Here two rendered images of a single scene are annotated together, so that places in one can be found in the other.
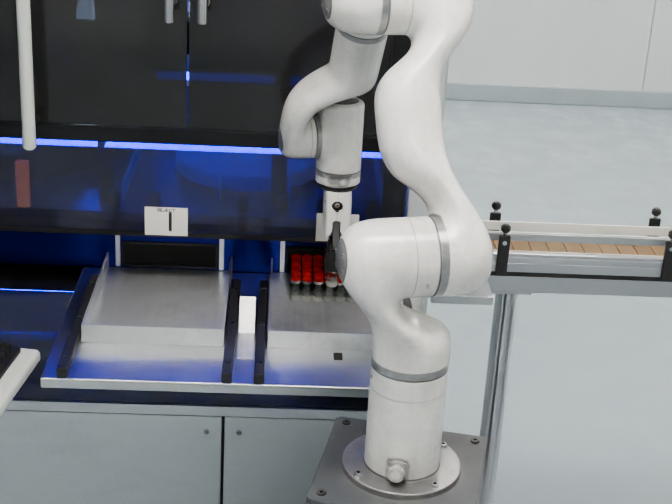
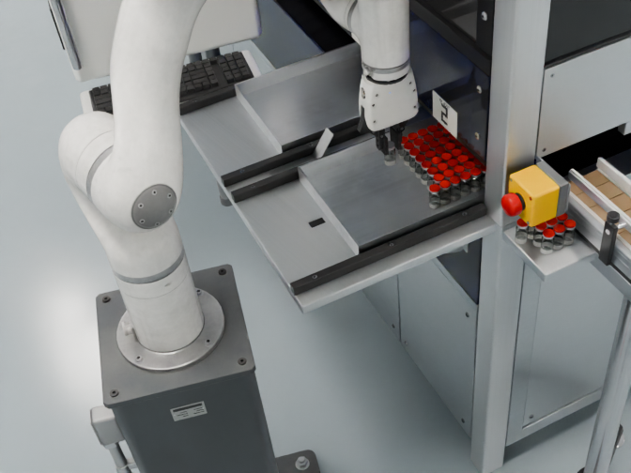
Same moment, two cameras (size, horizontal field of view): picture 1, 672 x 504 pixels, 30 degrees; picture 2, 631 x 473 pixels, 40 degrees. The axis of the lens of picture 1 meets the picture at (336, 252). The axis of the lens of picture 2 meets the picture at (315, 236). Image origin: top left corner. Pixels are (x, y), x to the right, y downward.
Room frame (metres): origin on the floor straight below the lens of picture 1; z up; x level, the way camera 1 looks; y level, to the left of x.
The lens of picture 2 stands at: (1.67, -1.18, 2.03)
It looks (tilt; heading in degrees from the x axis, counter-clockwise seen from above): 44 degrees down; 72
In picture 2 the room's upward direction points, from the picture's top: 8 degrees counter-clockwise
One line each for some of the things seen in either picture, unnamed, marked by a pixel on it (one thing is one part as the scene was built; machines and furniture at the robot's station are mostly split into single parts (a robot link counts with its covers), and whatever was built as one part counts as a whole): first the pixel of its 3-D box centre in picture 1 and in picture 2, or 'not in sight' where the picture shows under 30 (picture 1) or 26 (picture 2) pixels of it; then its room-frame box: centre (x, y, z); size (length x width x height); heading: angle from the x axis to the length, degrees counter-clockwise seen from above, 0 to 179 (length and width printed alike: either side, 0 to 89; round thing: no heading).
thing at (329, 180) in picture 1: (337, 175); (384, 63); (2.21, 0.00, 1.17); 0.09 x 0.08 x 0.03; 3
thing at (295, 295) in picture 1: (335, 290); (423, 169); (2.28, 0.00, 0.91); 0.18 x 0.02 x 0.05; 93
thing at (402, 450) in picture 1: (405, 415); (160, 294); (1.72, -0.12, 0.95); 0.19 x 0.19 x 0.18
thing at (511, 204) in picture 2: not in sight; (514, 204); (2.32, -0.25, 0.99); 0.04 x 0.04 x 0.04; 3
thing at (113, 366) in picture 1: (247, 327); (334, 156); (2.16, 0.16, 0.87); 0.70 x 0.48 x 0.02; 93
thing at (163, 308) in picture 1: (161, 296); (328, 94); (2.22, 0.34, 0.90); 0.34 x 0.26 x 0.04; 3
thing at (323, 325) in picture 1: (335, 302); (405, 179); (2.24, 0.00, 0.90); 0.34 x 0.26 x 0.04; 3
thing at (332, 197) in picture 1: (336, 206); (387, 92); (2.21, 0.00, 1.11); 0.10 x 0.08 x 0.11; 3
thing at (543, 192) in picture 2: not in sight; (536, 194); (2.37, -0.25, 1.00); 0.08 x 0.07 x 0.07; 3
